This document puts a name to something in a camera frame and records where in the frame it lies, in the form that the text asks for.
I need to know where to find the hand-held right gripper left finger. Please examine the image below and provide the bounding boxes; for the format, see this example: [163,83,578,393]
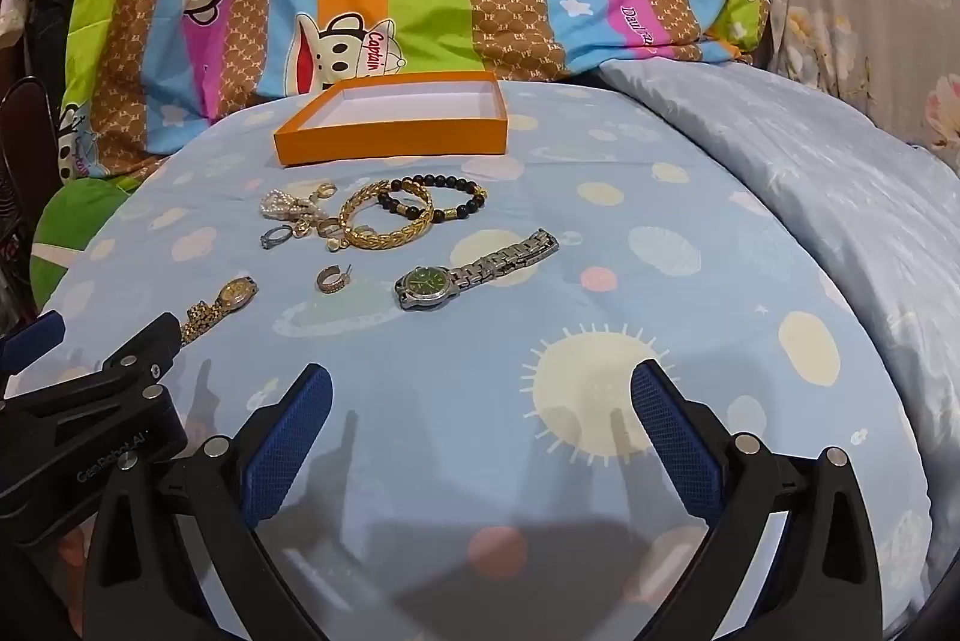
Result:
[82,362,335,641]

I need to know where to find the orange cardboard box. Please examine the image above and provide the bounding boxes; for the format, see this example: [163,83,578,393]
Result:
[272,71,509,166]

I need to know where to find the gold chain bangle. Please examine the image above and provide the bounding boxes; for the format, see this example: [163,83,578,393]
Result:
[339,180,434,251]

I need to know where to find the black bead bracelet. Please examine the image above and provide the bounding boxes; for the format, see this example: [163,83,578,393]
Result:
[377,174,490,224]

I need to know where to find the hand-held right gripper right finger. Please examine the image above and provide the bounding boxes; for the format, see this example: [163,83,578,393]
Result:
[628,358,886,641]

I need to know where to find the pearl bracelet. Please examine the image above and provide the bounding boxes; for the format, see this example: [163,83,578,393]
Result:
[260,185,320,222]

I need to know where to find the green cushion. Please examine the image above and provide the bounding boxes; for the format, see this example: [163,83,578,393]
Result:
[30,180,132,305]

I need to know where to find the gold watch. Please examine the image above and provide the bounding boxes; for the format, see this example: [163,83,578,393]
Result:
[178,276,260,346]

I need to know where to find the light blue quilt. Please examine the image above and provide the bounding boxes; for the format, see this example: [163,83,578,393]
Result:
[600,56,960,612]

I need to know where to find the silver watch green dial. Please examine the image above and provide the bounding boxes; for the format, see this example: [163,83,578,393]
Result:
[394,228,560,312]

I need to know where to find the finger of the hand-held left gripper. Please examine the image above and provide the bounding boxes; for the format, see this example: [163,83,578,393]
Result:
[4,313,183,432]
[0,309,67,380]

